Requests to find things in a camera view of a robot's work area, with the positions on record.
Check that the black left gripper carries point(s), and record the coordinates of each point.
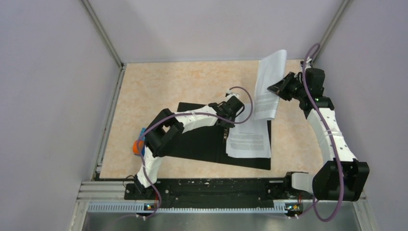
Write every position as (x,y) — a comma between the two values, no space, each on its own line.
(228,124)

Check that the right aluminium corner post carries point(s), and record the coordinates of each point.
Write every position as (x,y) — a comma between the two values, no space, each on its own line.
(345,4)

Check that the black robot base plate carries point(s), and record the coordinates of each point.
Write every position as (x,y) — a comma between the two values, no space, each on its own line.
(217,193)

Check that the aluminium corner post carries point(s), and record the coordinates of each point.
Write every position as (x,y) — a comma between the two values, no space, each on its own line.
(345,4)
(102,33)

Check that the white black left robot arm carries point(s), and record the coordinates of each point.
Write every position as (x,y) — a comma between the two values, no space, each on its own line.
(152,145)

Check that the left aluminium corner post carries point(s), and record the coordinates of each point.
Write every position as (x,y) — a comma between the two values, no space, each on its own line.
(102,33)

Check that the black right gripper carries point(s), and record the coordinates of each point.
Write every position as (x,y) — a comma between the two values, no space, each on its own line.
(281,87)

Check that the aluminium frame rail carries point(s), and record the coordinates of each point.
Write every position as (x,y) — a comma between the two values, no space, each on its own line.
(100,206)

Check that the orange blue toy truck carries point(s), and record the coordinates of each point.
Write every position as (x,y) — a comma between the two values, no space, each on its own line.
(139,145)

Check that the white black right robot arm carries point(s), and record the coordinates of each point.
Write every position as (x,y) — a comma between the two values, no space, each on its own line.
(342,176)

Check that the teal black file folder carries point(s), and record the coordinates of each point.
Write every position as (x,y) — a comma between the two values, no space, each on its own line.
(209,144)

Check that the printed paper sheet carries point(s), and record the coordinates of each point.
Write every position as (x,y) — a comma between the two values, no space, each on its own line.
(270,71)
(251,138)

